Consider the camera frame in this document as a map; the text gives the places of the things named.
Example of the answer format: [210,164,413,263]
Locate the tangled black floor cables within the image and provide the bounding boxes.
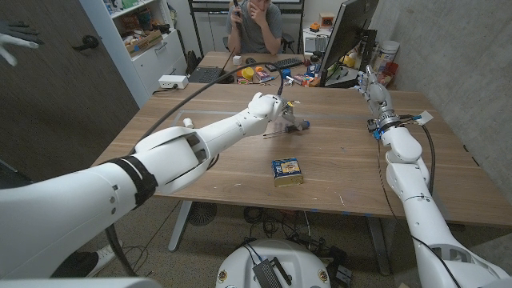
[242,206,350,277]

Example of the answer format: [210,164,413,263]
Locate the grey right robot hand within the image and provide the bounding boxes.
[355,64,402,130]

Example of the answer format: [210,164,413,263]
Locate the black blue handled screwdriver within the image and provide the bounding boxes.
[262,120,311,138]

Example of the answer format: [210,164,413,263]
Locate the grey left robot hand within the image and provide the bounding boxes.
[279,95,299,134]

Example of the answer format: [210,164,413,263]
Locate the black keyboard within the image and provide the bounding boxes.
[264,58,305,73]

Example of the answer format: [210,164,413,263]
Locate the black electronics module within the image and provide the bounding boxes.
[252,257,294,288]

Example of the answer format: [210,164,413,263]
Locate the seated person grey shirt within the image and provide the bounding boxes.
[226,0,284,56]

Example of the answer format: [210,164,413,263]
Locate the cardboard box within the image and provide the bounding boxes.
[124,30,164,58]

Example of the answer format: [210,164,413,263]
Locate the rectangular tin can blue label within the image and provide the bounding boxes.
[271,157,304,188]

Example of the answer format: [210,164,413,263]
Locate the black computer monitor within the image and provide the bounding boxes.
[318,0,380,90]

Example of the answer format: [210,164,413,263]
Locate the white paper tag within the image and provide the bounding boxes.
[415,110,434,126]

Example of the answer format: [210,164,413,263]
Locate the round floor fan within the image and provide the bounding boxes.
[187,202,218,227]

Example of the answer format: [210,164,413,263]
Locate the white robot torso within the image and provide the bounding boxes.
[215,238,332,288]

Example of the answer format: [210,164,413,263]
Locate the white shelf cabinet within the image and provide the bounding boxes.
[79,0,189,108]

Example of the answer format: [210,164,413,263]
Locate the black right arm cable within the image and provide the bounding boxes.
[375,114,463,288]

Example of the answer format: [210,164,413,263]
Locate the white plastic bucket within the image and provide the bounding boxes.
[371,40,401,76]

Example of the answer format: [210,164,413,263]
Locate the black door handle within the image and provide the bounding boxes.
[71,34,100,52]

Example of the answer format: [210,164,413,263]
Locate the standing person white shoe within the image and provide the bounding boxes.
[50,242,118,279]

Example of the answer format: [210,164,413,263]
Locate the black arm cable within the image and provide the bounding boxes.
[375,114,463,288]
[104,65,286,278]

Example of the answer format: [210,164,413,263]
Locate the wooden table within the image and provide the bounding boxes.
[91,82,512,277]

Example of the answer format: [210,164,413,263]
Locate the black laptop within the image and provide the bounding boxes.
[187,66,225,85]

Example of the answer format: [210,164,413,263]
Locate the wooden back desk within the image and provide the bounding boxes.
[198,50,321,86]

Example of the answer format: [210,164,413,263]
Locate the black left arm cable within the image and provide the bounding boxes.
[104,65,286,278]

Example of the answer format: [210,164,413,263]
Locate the white power strip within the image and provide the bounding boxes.
[158,74,190,90]

